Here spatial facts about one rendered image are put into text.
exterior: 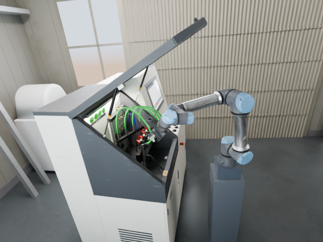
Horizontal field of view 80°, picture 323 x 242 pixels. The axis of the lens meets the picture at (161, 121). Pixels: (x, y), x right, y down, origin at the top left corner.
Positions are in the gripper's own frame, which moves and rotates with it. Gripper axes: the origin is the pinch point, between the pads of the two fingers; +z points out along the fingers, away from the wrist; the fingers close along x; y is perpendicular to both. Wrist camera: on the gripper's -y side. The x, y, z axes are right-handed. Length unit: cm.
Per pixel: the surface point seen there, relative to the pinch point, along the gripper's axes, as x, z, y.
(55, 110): -41, 3, -51
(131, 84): 29, 28, -53
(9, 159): -98, 154, -102
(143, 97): 33, 33, -37
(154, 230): -32, 49, 57
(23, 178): -101, 173, -78
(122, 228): -48, 64, 40
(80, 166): -47, 29, -17
